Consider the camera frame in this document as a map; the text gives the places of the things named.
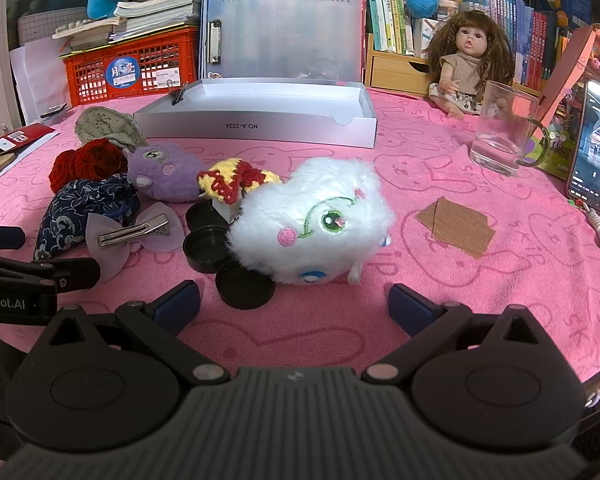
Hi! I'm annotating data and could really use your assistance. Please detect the pink printed towel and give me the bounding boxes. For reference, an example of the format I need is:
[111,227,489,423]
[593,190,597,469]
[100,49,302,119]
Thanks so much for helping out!
[0,87,600,386]

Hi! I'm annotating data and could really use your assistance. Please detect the brown haired baby doll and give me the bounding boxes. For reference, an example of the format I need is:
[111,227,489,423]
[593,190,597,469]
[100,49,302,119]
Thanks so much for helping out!
[425,10,518,118]

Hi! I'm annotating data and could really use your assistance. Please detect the black smartphone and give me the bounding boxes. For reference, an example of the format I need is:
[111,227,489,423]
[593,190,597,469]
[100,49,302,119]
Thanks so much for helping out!
[565,80,600,215]

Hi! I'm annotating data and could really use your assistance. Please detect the grey green fabric pouch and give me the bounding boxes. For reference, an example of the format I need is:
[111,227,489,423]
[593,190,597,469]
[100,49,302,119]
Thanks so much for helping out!
[75,107,148,148]

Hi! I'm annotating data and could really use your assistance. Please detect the stack of worn books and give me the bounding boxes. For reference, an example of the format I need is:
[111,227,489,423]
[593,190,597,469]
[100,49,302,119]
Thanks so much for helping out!
[52,0,203,53]

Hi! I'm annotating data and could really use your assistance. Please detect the red plastic crate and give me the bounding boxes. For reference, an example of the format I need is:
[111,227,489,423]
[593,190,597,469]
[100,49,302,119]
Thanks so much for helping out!
[62,27,201,108]

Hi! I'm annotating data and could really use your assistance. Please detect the blue patterned fabric pouch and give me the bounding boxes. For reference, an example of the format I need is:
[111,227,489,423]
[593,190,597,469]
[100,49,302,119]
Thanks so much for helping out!
[32,178,141,261]

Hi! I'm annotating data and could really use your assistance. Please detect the pink folding stand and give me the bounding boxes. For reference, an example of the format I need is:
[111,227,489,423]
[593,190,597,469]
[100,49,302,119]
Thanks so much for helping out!
[537,24,600,181]

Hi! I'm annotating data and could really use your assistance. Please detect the blue plush ball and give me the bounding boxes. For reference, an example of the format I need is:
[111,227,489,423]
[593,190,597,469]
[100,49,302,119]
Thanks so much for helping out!
[407,0,438,21]

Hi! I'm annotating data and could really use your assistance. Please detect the translucent plastic file case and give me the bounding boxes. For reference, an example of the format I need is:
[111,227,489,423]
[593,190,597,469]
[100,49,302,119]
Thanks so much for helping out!
[200,0,366,81]

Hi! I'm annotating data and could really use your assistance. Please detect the white fluffy plush toy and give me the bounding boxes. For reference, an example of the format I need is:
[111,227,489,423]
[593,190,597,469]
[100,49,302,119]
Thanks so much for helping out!
[227,156,396,286]

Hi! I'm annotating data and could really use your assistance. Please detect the yellow red crochet piece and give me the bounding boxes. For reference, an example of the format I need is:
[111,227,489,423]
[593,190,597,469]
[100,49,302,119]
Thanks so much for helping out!
[196,157,283,206]

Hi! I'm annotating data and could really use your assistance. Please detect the brown square patch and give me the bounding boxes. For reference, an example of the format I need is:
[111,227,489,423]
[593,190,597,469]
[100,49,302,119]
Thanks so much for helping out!
[432,220,497,260]
[415,197,488,253]

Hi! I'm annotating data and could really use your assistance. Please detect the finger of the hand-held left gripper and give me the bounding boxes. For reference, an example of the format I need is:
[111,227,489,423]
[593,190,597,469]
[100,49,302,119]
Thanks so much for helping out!
[0,226,27,251]
[0,251,101,292]

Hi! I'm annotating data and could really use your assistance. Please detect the purple plush toy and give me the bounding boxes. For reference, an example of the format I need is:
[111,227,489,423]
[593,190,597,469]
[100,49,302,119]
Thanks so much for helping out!
[122,142,206,203]

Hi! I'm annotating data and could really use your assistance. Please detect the wooden drawer organizer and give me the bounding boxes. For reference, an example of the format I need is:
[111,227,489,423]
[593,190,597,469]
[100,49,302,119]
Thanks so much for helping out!
[365,34,433,98]

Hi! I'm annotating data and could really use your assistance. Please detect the clear glass cup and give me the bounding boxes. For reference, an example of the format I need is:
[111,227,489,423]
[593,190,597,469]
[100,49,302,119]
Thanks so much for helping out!
[469,80,551,176]

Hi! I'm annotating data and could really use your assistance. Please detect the black round lid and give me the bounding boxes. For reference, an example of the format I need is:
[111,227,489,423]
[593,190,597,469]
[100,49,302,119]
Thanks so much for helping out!
[182,227,231,275]
[215,260,275,310]
[185,200,231,233]

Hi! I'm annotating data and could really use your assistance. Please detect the translucent bow hair clip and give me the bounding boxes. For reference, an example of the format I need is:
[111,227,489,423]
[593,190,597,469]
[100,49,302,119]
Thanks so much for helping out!
[85,201,186,281]

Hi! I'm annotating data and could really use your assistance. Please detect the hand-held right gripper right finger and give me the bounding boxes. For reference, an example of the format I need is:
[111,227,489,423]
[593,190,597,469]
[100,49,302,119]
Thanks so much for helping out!
[362,284,566,385]

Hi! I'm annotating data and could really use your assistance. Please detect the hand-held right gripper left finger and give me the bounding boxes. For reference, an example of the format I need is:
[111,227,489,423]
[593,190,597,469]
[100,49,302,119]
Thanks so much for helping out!
[27,280,231,386]

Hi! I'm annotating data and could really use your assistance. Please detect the silver cardboard box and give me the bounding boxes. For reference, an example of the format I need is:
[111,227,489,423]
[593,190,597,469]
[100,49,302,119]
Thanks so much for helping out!
[132,78,378,148]

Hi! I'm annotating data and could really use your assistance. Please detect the red envelope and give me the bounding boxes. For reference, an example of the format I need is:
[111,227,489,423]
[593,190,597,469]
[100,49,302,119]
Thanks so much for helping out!
[0,122,61,161]

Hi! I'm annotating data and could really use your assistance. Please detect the row of upright books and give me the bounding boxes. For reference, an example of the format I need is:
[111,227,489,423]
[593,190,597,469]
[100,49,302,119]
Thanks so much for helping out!
[202,0,600,92]

